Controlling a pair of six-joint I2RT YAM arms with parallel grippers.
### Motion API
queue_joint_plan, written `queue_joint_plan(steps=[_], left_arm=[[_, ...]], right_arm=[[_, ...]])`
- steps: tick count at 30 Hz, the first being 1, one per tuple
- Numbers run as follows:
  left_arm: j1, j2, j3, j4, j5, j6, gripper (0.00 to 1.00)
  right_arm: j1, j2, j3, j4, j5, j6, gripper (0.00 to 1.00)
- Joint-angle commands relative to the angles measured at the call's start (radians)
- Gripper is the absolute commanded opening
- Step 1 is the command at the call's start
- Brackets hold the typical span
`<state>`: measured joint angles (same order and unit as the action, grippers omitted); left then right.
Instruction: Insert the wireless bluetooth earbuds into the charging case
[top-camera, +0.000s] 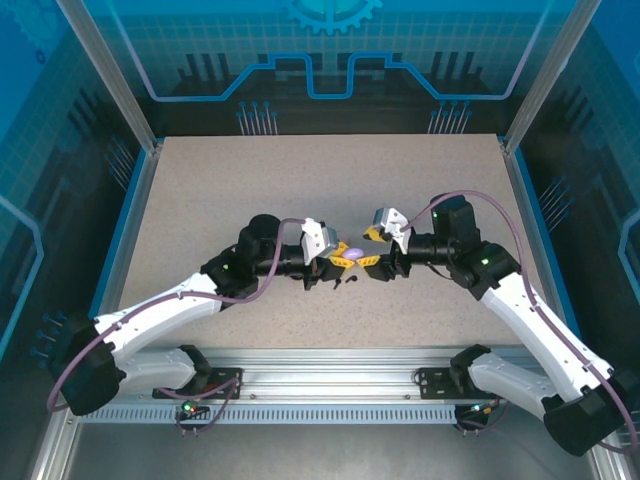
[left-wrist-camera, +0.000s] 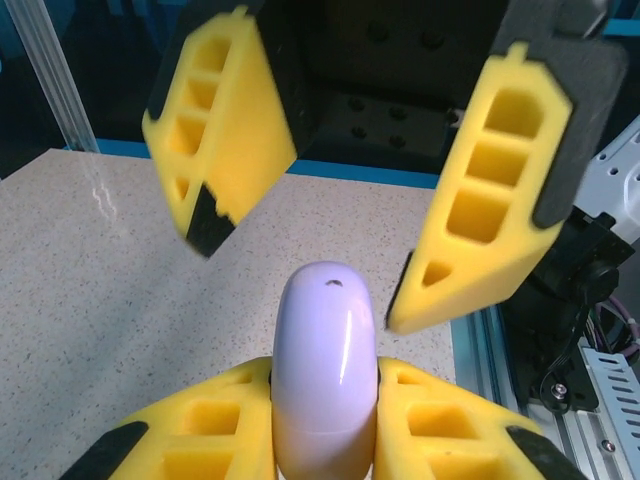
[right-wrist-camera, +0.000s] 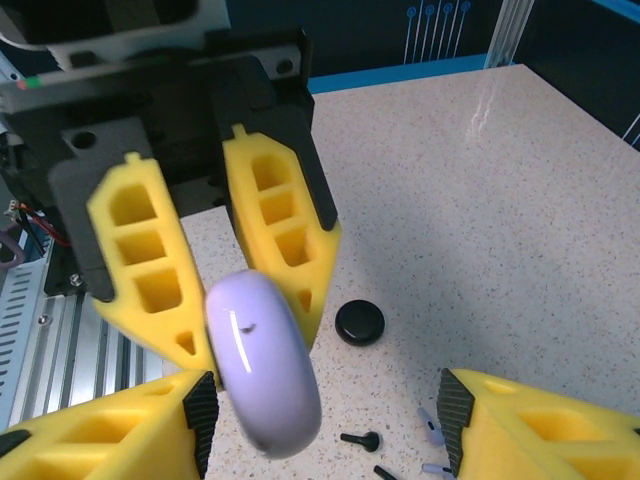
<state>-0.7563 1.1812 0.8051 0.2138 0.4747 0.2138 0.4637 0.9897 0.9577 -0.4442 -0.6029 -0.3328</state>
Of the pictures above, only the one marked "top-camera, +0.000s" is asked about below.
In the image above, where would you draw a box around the steel lower shelf panel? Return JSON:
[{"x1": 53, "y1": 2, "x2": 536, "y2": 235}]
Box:
[{"x1": 59, "y1": 422, "x2": 601, "y2": 480}]

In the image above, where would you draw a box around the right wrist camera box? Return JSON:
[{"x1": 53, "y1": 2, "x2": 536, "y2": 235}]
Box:
[{"x1": 370, "y1": 205, "x2": 415, "y2": 254}]

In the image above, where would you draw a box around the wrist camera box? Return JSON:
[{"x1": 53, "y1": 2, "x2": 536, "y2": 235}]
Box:
[
  {"x1": 299, "y1": 217, "x2": 342, "y2": 265},
  {"x1": 370, "y1": 205, "x2": 415, "y2": 254}
]

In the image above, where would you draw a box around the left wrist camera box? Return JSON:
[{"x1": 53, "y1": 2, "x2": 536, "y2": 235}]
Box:
[{"x1": 299, "y1": 217, "x2": 342, "y2": 265}]

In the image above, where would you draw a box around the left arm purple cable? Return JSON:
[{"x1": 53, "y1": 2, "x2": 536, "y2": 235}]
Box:
[{"x1": 47, "y1": 217, "x2": 314, "y2": 437}]

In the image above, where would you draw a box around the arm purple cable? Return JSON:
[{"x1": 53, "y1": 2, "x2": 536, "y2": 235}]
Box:
[
  {"x1": 399, "y1": 189, "x2": 632, "y2": 455},
  {"x1": 47, "y1": 217, "x2": 314, "y2": 437}
]

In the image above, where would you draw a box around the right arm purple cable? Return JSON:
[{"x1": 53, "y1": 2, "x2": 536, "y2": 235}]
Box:
[{"x1": 399, "y1": 189, "x2": 632, "y2": 455}]

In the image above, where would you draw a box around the aluminium table side rail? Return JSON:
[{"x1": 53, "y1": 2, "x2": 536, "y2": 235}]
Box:
[
  {"x1": 499, "y1": 138, "x2": 591, "y2": 365},
  {"x1": 74, "y1": 139, "x2": 165, "y2": 364}
]

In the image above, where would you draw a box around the aluminium mounting rail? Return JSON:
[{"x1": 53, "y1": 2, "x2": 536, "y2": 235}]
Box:
[{"x1": 64, "y1": 346, "x2": 599, "y2": 406}]

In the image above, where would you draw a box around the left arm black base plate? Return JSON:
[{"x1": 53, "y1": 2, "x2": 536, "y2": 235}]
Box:
[{"x1": 152, "y1": 367, "x2": 245, "y2": 400}]

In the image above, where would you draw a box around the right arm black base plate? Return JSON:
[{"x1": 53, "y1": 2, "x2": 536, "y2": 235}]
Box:
[{"x1": 417, "y1": 367, "x2": 501, "y2": 400}]

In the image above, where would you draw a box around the slotted grey cable duct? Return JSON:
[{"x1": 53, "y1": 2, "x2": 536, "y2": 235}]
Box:
[{"x1": 79, "y1": 404, "x2": 459, "y2": 425}]

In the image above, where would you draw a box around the aluminium frame post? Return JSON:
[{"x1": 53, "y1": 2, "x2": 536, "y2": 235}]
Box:
[
  {"x1": 501, "y1": 0, "x2": 605, "y2": 155},
  {"x1": 56, "y1": 0, "x2": 165, "y2": 154}
]

